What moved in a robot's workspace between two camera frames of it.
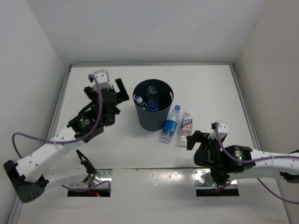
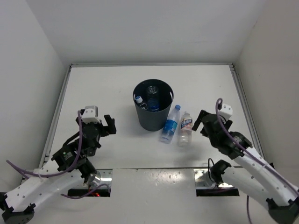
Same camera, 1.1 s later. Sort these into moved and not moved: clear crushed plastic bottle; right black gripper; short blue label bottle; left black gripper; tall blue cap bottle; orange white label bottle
Moved: right black gripper; left black gripper
Not moved: clear crushed plastic bottle; orange white label bottle; short blue label bottle; tall blue cap bottle
